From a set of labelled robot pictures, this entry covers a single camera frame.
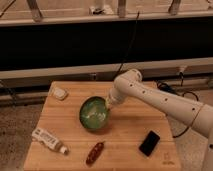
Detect green ceramic bowl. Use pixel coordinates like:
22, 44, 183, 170
79, 96, 109, 131

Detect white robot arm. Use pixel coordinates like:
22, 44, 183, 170
105, 69, 213, 171

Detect small white box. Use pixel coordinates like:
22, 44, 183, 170
52, 87, 68, 101

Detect brown sausage toy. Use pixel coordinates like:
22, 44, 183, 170
86, 142, 104, 165

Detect black smartphone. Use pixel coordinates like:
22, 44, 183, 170
139, 131, 160, 157

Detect white tube bottle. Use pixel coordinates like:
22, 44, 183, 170
32, 128, 69, 155

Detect black floor cables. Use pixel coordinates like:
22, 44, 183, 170
156, 71, 201, 139

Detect black hanging cable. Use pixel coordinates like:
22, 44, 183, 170
113, 9, 142, 79

